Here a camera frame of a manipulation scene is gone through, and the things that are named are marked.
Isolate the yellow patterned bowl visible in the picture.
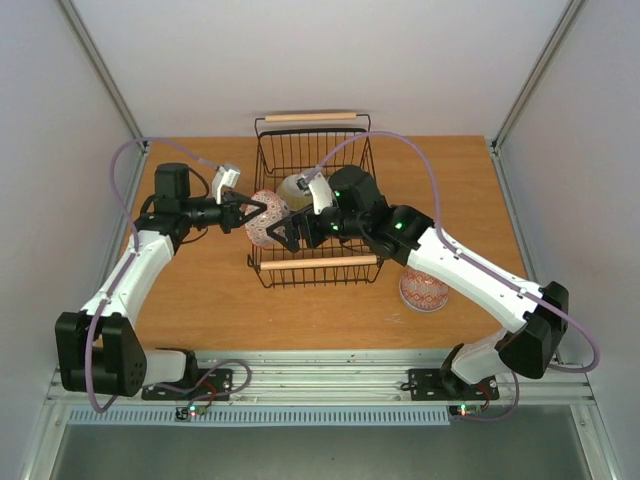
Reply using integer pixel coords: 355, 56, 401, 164
276, 173, 313, 212

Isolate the white blue patterned bowl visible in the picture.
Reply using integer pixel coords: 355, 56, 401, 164
401, 293, 449, 313

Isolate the small circuit board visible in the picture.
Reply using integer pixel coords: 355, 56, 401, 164
174, 405, 208, 421
449, 403, 487, 418

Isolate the left small circuit board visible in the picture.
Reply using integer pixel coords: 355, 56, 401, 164
174, 405, 208, 421

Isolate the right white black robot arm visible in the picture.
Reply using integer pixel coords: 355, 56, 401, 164
266, 166, 568, 399

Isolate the orange red patterned bowl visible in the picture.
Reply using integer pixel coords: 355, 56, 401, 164
399, 267, 449, 295

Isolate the black wire dish rack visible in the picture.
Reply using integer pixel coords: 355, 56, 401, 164
247, 113, 383, 288

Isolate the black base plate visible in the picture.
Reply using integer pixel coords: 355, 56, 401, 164
400, 368, 500, 401
141, 368, 234, 402

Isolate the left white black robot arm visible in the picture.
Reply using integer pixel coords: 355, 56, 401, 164
55, 163, 266, 398

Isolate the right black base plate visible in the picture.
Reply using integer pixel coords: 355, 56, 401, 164
400, 368, 500, 401

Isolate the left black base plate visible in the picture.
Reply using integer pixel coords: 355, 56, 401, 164
141, 368, 234, 402

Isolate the red dotted pattern bowl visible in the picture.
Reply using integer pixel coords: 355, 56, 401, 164
245, 190, 289, 248

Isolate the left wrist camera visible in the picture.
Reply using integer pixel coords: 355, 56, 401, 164
211, 163, 241, 204

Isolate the right small circuit board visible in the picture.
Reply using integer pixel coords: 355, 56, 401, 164
449, 403, 487, 418

